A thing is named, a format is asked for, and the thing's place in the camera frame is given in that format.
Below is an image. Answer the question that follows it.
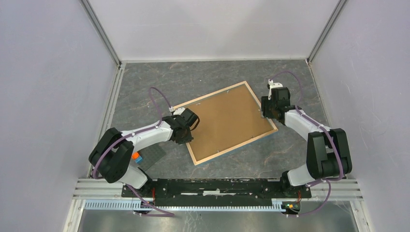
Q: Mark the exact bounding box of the wooden picture frame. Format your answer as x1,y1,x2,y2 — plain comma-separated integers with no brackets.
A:
173,80,278,166

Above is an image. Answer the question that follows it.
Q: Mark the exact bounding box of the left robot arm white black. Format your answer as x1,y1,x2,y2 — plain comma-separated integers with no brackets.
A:
88,107,200,197

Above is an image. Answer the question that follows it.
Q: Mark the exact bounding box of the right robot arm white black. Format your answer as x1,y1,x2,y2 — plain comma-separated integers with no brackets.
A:
261,83,352,197

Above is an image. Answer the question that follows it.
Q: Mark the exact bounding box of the grey building block baseplate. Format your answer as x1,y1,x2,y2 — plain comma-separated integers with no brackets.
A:
138,144,166,171

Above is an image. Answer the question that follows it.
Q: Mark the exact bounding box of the orange building block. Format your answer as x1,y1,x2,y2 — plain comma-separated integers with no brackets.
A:
131,152,140,160

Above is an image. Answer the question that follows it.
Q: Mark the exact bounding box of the blue building block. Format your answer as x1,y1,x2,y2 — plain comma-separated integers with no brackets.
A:
135,157,143,163

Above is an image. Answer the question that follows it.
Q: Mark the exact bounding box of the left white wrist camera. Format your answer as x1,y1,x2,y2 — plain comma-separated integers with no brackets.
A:
169,107,186,116

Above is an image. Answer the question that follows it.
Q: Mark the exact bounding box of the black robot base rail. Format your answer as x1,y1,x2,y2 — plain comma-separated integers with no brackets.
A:
137,178,312,207

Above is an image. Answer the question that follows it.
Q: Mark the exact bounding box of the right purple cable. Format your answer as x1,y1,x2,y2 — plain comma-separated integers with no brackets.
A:
269,71,345,218

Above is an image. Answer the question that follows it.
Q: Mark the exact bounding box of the purple cable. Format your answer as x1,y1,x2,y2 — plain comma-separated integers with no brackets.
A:
92,87,176,217
269,71,345,218

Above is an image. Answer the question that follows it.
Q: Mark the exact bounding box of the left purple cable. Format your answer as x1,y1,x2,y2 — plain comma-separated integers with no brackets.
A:
92,87,176,217

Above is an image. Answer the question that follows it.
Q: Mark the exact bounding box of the aluminium frame rail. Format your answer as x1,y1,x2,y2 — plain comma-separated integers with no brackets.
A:
73,178,363,213

